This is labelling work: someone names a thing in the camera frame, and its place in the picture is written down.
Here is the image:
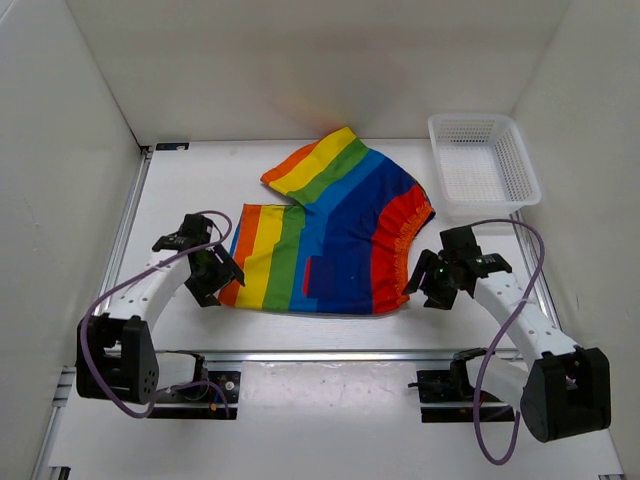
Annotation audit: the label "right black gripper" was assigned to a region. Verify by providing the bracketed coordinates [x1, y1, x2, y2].
[401, 248, 459, 310]

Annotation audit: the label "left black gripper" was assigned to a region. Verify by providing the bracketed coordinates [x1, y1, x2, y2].
[184, 243, 244, 307]

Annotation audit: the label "rainbow striped shorts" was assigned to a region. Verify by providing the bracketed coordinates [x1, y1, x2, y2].
[219, 127, 435, 316]

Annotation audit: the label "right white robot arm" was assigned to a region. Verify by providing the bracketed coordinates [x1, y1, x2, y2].
[405, 250, 611, 442]

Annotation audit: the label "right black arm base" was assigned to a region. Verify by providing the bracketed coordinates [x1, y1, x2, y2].
[408, 356, 515, 424]

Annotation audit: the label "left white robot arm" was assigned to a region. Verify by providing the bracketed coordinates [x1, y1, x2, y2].
[76, 210, 244, 418]

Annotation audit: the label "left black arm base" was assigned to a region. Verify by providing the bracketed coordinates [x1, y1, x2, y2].
[149, 357, 242, 421]

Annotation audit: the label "white plastic basket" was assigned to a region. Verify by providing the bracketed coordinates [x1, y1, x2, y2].
[428, 113, 542, 218]

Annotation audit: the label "small dark corner label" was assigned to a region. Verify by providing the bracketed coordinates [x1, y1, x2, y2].
[155, 142, 190, 151]

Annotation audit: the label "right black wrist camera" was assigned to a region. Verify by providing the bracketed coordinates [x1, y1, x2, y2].
[440, 226, 482, 262]

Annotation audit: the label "aluminium front rail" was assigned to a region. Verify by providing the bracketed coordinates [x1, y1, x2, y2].
[74, 348, 576, 369]

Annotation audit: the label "aluminium rail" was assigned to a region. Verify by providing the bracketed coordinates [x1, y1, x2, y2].
[89, 145, 155, 305]
[74, 348, 576, 369]

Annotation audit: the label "aluminium left side rail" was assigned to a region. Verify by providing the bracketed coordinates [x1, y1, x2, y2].
[89, 145, 155, 305]

